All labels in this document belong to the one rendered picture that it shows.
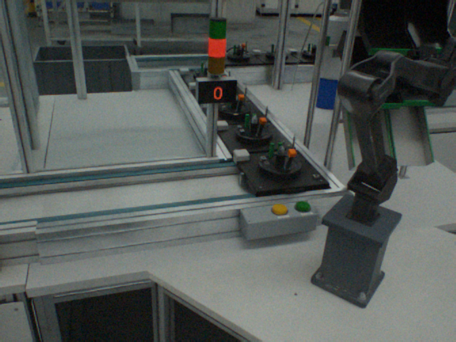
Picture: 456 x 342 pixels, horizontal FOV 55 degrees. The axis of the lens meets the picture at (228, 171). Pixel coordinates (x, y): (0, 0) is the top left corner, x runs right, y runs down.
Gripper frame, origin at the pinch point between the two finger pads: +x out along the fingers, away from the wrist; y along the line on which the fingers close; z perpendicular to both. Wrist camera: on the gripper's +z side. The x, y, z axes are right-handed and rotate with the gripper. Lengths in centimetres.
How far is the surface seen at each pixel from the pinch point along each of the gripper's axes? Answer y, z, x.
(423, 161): -20.4, -26.9, 20.2
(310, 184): 20.0, -32.1, 12.5
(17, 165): 116, -33, 43
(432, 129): -65, -28, 90
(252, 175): 37, -31, 18
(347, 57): 8.8, 5.6, 20.1
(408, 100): -11.3, -6.9, 18.4
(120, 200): 77, -37, 15
